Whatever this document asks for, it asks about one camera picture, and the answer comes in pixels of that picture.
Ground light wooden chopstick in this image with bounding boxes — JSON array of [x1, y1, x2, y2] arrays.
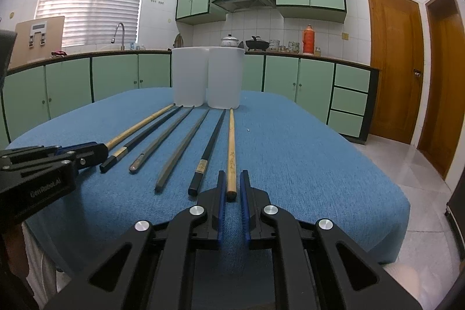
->
[[105, 103, 175, 151], [226, 109, 237, 202]]

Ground black chopstick gold band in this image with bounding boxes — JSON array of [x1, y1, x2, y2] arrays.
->
[[187, 110, 226, 197]]

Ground white plastic container right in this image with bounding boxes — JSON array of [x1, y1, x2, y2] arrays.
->
[[207, 46, 245, 109]]

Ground black wok pan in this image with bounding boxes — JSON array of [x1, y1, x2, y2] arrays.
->
[[246, 36, 269, 51]]

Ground brown wooden door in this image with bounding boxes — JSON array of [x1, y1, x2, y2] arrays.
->
[[368, 0, 424, 144], [418, 0, 464, 178]]

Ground white cooking pot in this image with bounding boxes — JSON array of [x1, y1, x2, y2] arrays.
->
[[220, 34, 239, 47]]

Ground white plastic container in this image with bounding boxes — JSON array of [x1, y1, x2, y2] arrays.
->
[[207, 46, 245, 109], [172, 47, 209, 107]]

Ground orange thermos bottle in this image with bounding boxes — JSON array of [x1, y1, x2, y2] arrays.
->
[[303, 24, 315, 54]]

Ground brown wooden door right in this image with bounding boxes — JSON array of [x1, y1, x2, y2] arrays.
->
[[418, 0, 464, 178]]

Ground person left hand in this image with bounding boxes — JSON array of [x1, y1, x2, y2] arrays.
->
[[2, 224, 29, 279]]

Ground grey metal chopstick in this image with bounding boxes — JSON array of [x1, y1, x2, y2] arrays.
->
[[128, 108, 192, 175]]

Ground brown cardboard box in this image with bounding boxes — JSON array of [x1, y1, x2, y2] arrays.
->
[[9, 16, 65, 69]]

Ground blue table cloth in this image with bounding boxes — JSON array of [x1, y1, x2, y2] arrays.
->
[[8, 88, 411, 309]]

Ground green lower kitchen cabinets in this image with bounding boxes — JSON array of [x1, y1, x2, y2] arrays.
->
[[1, 47, 379, 145]]

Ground black range hood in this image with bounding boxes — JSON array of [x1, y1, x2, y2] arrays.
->
[[213, 0, 276, 12]]

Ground white plastic container left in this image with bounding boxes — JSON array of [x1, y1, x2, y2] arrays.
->
[[172, 47, 209, 107]]

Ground chrome kitchen faucet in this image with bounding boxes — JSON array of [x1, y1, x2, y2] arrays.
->
[[110, 22, 126, 51]]

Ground glass jar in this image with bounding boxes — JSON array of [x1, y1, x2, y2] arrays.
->
[[288, 41, 300, 53], [268, 39, 280, 51]]

